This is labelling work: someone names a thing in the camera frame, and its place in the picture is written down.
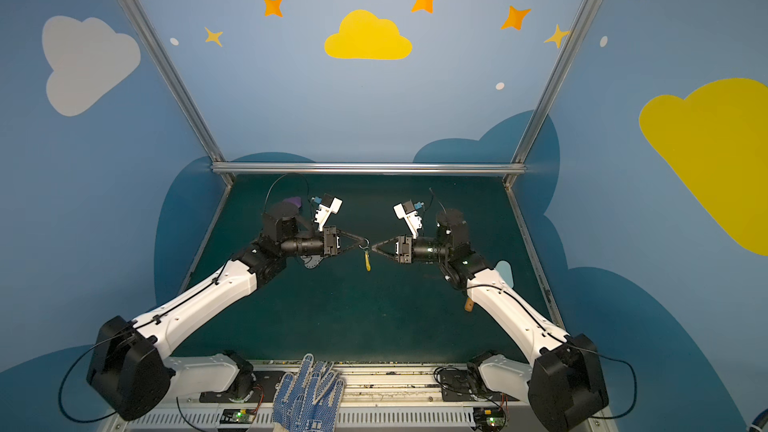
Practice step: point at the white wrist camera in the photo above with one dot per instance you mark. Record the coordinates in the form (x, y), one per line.
(325, 207)
(409, 212)

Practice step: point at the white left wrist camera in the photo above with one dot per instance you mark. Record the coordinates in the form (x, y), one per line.
(325, 207)

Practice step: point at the silver perforated metal plate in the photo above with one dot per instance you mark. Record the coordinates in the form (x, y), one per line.
(311, 261)

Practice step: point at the left green circuit board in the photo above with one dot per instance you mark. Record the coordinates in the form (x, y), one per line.
(237, 416)

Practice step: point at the blue dotted work gloves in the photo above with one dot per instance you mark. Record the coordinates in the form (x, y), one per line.
(308, 400)

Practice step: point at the aluminium frame post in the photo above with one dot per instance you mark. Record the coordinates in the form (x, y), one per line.
(580, 26)
(145, 30)

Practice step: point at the green circuit board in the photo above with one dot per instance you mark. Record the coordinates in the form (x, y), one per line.
(237, 416)
(488, 419)

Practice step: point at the aluminium right frame post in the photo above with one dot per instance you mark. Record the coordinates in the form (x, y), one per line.
(580, 26)

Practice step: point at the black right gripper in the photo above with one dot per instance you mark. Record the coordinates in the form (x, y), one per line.
(404, 249)

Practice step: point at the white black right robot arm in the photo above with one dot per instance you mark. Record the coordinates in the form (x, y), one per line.
(561, 377)

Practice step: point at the light blue handle tool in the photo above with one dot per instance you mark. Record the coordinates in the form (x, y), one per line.
(504, 269)

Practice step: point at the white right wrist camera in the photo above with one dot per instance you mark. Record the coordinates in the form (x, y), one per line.
(409, 212)

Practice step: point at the aluminium back frame rail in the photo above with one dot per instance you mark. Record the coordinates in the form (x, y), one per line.
(368, 168)

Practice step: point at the purple spade pink handle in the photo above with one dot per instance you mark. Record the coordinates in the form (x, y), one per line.
(297, 201)

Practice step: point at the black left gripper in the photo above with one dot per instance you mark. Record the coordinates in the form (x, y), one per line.
(330, 241)

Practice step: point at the right green circuit board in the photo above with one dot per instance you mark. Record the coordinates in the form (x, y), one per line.
(488, 419)

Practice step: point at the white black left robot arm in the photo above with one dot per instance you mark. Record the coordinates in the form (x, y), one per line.
(131, 368)

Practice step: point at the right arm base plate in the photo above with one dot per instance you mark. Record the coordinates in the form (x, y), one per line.
(461, 385)

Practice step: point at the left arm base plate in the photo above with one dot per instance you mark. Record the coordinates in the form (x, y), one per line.
(258, 386)

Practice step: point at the aluminium left frame post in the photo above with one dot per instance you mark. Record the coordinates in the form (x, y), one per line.
(145, 30)

